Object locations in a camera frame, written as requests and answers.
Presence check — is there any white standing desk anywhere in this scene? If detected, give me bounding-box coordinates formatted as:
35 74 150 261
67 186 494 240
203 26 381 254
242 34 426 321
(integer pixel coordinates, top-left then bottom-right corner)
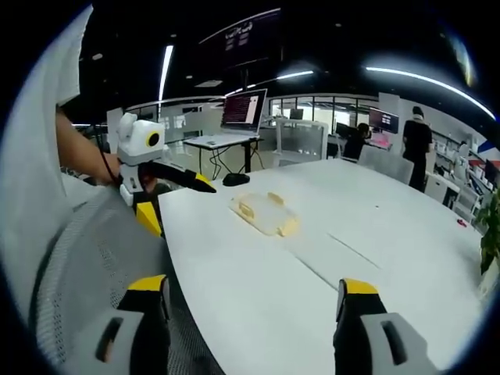
183 134 263 175

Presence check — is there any hanging dark display screen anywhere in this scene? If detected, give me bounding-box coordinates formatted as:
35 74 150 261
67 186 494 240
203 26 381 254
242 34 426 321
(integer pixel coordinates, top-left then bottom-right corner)
198 7 283 72

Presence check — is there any long ceiling light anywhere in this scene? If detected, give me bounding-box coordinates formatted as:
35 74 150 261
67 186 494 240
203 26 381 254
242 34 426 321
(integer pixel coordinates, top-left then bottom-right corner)
157 44 175 103
276 70 315 81
364 65 498 120

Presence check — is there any black computer mouse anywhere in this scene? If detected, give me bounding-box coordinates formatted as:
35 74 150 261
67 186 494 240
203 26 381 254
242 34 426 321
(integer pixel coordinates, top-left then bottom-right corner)
222 173 251 187

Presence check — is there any cream plastic buckle part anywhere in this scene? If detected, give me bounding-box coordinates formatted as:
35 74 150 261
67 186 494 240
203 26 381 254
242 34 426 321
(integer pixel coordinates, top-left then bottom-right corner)
275 216 301 238
237 201 257 221

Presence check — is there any open silver laptop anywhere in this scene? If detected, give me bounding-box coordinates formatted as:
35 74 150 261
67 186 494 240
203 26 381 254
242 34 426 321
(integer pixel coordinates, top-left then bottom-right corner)
195 88 269 148

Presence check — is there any operator in white shirt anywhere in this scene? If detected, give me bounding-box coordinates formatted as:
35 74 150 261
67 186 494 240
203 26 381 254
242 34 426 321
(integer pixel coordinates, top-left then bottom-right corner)
0 3 95 282

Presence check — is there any white office chair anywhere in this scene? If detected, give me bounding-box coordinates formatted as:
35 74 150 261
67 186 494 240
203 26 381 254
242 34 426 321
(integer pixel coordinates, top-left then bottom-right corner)
358 145 415 185
274 120 330 168

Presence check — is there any grey mesh office chair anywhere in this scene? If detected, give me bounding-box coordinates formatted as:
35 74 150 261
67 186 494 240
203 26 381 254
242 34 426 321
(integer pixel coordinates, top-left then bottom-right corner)
29 186 223 375

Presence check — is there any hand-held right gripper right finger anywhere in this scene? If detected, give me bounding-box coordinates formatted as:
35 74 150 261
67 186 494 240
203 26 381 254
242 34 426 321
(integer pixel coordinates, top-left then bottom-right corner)
333 277 438 375

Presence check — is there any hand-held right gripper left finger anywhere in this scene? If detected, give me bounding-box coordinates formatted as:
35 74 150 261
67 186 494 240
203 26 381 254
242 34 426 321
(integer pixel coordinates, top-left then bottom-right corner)
72 274 172 375

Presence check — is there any green potted plant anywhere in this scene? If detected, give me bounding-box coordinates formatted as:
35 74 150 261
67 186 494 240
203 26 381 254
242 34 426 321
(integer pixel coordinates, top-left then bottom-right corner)
473 190 500 276

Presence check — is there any dark computer monitor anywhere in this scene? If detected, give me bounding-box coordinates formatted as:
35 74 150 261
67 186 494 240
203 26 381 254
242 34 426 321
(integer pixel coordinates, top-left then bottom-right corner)
368 108 401 134

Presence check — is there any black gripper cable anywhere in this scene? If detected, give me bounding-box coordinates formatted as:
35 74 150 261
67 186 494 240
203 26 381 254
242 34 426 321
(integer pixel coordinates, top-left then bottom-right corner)
95 123 123 184

